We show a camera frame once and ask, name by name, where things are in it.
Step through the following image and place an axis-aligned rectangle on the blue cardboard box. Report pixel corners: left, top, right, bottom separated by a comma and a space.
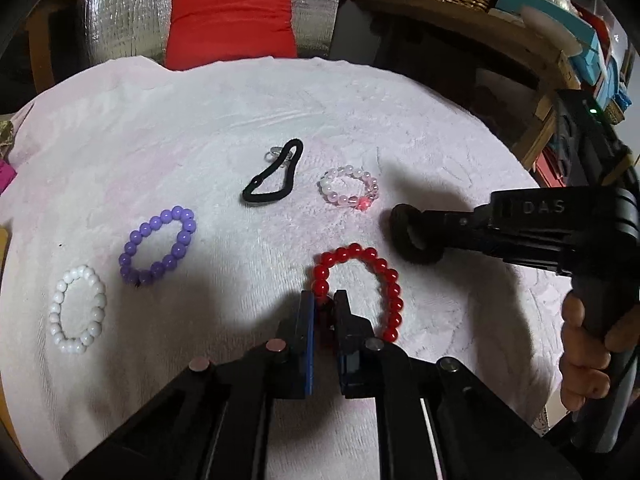
572, 45, 621, 103

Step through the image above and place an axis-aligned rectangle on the silver foil insulation sheet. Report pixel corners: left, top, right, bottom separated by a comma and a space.
77, 0, 351, 68

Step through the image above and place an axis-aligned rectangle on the red bead bracelet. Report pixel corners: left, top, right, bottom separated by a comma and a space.
311, 243, 405, 345

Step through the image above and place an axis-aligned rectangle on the pink pearl bracelet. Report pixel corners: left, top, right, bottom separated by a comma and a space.
318, 165, 380, 212

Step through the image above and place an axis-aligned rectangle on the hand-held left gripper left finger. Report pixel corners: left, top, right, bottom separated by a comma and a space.
62, 290, 317, 480

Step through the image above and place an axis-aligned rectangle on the white bead bracelet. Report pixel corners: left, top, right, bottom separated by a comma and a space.
48, 265, 108, 355

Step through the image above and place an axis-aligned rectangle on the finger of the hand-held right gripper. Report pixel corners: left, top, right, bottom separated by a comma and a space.
410, 208, 501, 258

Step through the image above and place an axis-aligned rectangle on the person's right hand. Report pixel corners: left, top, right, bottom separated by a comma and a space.
560, 292, 640, 413

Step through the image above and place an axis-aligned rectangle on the thin black hair tie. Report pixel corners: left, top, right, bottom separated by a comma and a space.
241, 138, 305, 206

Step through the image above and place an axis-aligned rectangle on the wooden shelf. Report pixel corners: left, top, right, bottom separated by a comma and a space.
350, 0, 576, 171

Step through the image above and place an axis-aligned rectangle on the purple bead bracelet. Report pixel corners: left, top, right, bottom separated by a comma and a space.
118, 205, 197, 287

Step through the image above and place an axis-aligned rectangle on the red cushion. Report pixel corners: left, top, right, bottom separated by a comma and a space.
165, 0, 298, 71

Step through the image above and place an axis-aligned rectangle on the wooden cabinet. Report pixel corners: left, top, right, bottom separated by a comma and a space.
22, 0, 88, 98

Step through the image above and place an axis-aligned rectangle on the white textured blanket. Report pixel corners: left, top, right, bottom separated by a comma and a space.
0, 55, 571, 480

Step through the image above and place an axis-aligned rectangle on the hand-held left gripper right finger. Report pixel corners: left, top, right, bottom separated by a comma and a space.
332, 289, 583, 480

